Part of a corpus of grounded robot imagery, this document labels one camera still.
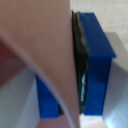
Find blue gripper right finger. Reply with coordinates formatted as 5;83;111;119
70;10;117;117

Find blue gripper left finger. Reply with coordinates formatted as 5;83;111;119
34;74;65;119

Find pink mug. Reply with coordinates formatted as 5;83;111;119
0;0;83;128

